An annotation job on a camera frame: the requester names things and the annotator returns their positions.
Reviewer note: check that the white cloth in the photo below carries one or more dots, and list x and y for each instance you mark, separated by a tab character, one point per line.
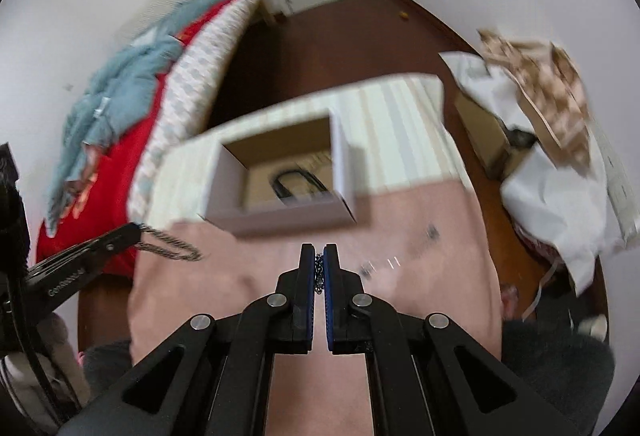
545	186

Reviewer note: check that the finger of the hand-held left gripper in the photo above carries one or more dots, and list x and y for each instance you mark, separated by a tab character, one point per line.
95	253

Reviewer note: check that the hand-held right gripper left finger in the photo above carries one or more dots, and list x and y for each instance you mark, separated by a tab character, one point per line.
309	286

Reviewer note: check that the striped cream cloth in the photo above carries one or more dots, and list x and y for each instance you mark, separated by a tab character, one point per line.
395	131

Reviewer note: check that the teal blanket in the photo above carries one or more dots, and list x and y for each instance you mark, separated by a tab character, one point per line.
107	91

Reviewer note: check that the grey cardboard box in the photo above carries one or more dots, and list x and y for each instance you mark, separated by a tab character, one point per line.
280	196

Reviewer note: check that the dark grey fuzzy rug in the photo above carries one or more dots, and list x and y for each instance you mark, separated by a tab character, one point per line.
555	366

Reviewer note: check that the red blanket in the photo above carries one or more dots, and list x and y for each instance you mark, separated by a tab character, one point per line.
107	176

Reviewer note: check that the brown checkered paper bag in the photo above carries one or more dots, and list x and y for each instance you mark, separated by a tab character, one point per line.
545	86

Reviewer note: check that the brown cardboard box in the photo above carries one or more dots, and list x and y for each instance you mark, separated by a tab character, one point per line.
482	131

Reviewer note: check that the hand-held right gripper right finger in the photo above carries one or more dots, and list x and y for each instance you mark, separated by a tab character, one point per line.
329	286

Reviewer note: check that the small dark earring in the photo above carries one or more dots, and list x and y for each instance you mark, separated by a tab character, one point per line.
367	272

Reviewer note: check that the pink blanket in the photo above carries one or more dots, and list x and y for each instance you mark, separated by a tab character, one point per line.
310	276

